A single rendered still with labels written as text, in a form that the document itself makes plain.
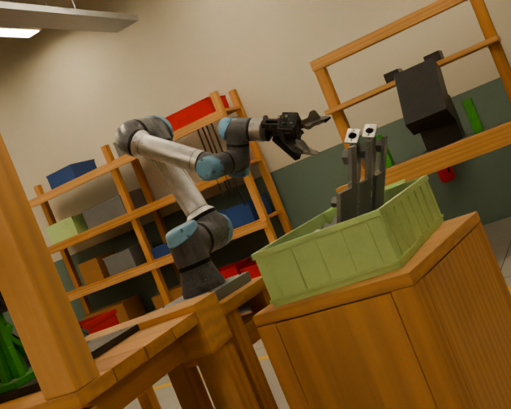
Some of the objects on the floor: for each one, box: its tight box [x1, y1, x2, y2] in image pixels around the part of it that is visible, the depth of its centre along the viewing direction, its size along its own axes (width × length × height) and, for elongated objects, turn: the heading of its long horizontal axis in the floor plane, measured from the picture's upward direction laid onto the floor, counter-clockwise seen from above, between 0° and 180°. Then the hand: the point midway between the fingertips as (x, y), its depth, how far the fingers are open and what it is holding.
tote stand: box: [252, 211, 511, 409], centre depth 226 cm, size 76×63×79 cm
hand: (326, 136), depth 224 cm, fingers open, 14 cm apart
